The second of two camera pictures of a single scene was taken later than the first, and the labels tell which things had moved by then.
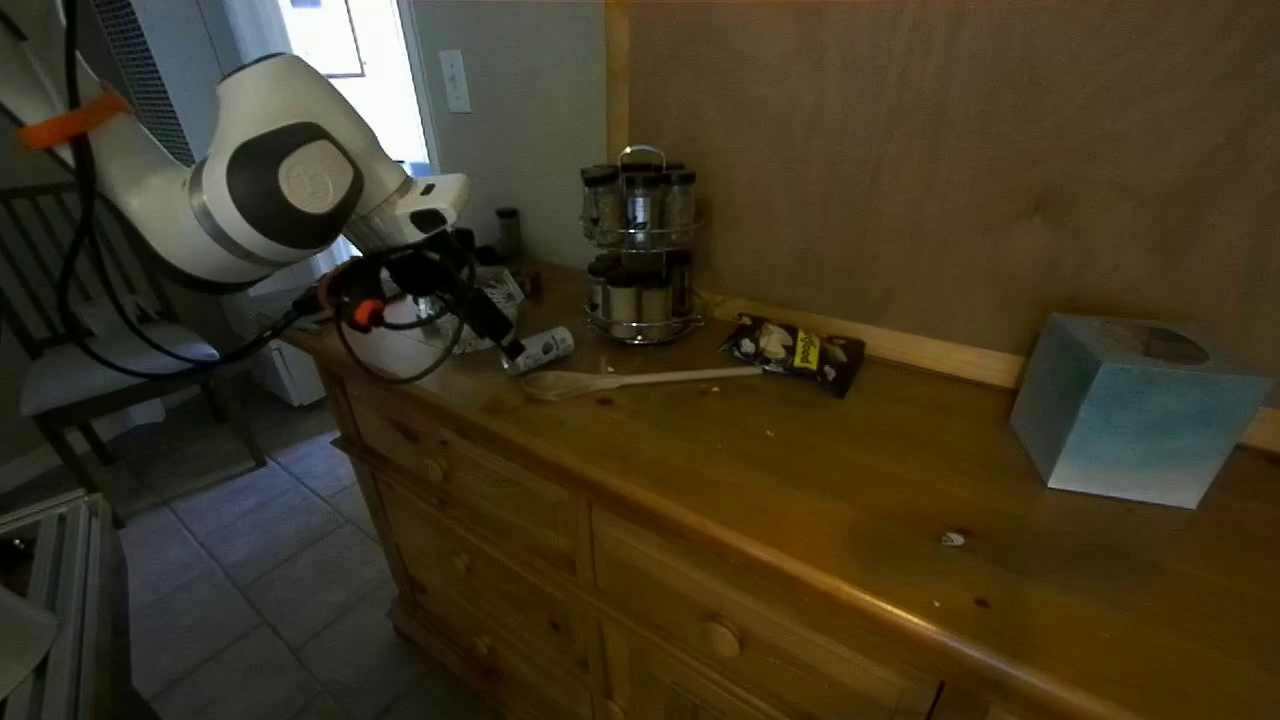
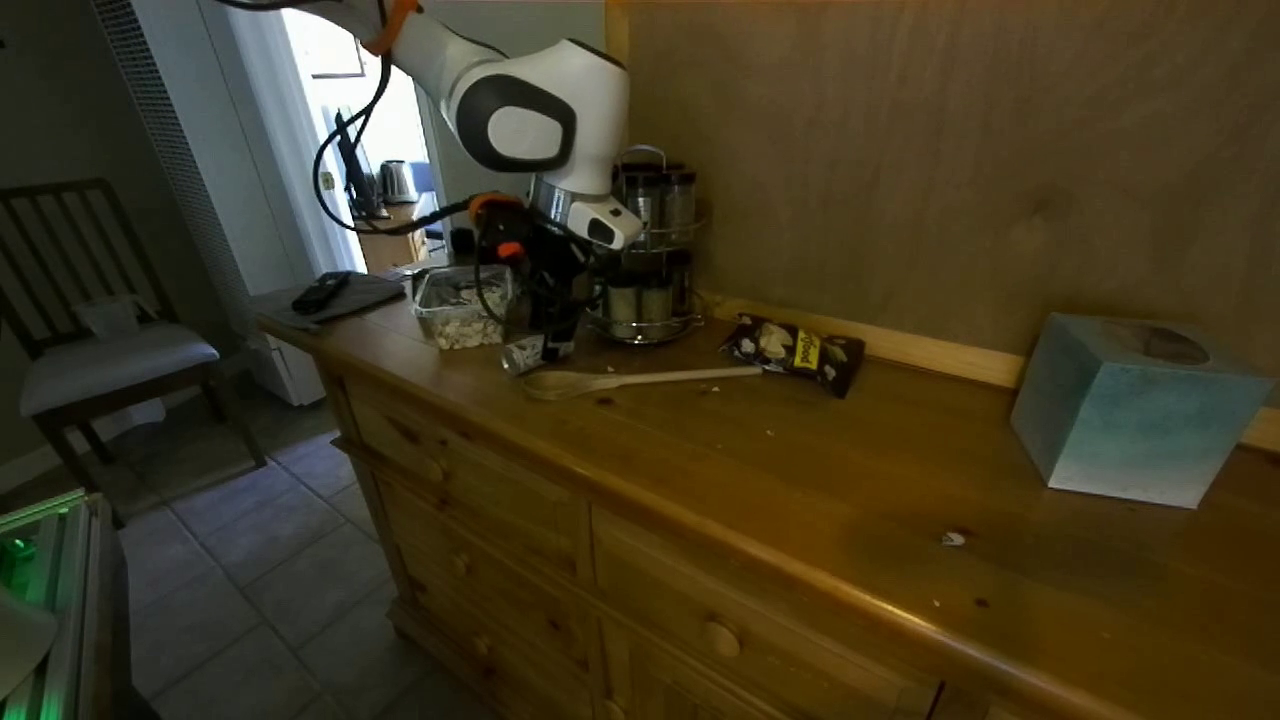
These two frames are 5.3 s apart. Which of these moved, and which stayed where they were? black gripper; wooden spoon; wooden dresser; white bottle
Moved: black gripper
Stayed: wooden dresser; white bottle; wooden spoon
